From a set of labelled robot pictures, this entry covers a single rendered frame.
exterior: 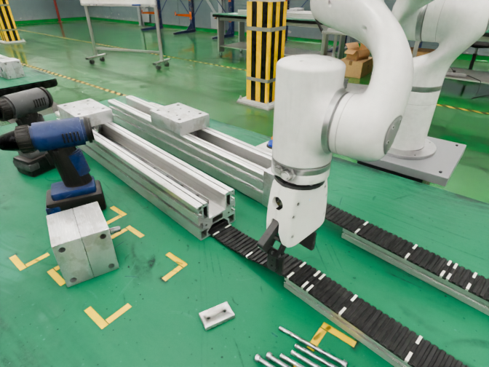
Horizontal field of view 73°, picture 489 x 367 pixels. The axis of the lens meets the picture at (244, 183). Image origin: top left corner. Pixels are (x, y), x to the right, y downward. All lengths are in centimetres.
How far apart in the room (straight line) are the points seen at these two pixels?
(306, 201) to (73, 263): 41
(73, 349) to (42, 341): 5
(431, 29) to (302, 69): 65
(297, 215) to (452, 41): 67
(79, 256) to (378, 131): 51
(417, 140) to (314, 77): 73
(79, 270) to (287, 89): 47
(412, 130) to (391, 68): 68
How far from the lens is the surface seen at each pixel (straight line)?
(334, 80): 41
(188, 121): 98
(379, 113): 39
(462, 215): 92
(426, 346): 56
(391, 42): 41
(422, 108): 106
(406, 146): 109
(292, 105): 41
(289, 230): 48
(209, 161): 90
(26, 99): 104
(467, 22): 100
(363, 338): 56
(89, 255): 65
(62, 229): 65
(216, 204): 73
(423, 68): 102
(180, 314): 58
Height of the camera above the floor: 124
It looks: 31 degrees down
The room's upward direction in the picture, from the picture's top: straight up
